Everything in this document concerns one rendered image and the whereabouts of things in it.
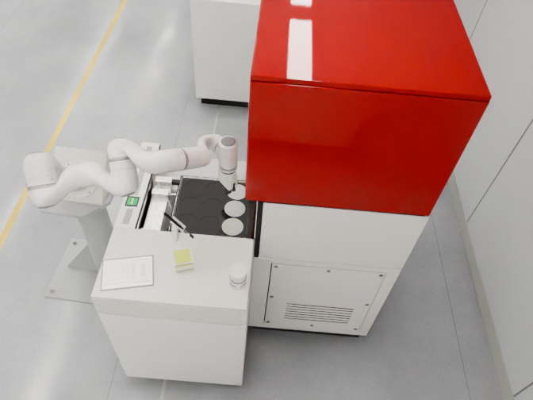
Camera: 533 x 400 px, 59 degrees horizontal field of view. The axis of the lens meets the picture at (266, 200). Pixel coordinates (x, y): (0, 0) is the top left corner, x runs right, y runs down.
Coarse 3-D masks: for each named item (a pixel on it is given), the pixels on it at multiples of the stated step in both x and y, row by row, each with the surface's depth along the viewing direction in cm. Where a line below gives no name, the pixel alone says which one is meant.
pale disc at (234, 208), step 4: (228, 204) 229; (232, 204) 229; (236, 204) 229; (240, 204) 229; (224, 208) 227; (228, 208) 227; (232, 208) 228; (236, 208) 228; (240, 208) 228; (244, 208) 228; (228, 212) 226; (232, 212) 226; (236, 212) 226; (240, 212) 226; (232, 216) 224; (236, 216) 225
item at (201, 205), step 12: (192, 180) 237; (204, 180) 238; (216, 180) 238; (180, 192) 232; (192, 192) 232; (204, 192) 233; (216, 192) 233; (180, 204) 227; (192, 204) 228; (204, 204) 228; (216, 204) 229; (180, 216) 223; (192, 216) 223; (204, 216) 223; (216, 216) 224; (228, 216) 224; (240, 216) 225; (192, 228) 219; (204, 228) 219; (216, 228) 219
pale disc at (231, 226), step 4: (228, 220) 223; (232, 220) 223; (236, 220) 223; (224, 224) 221; (228, 224) 221; (232, 224) 221; (236, 224) 222; (240, 224) 222; (224, 228) 220; (228, 228) 220; (232, 228) 220; (236, 228) 220; (240, 228) 220; (224, 232) 218; (228, 232) 218; (232, 232) 218; (236, 232) 219; (240, 232) 219
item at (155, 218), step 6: (156, 186) 236; (162, 186) 236; (168, 186) 237; (156, 198) 231; (162, 198) 231; (168, 198) 232; (150, 204) 228; (156, 204) 229; (162, 204) 229; (150, 210) 226; (156, 210) 226; (162, 210) 226; (150, 216) 224; (156, 216) 224; (162, 216) 224; (144, 222) 221; (150, 222) 221; (156, 222) 222; (162, 222) 222; (144, 228) 219; (150, 228) 219; (156, 228) 220
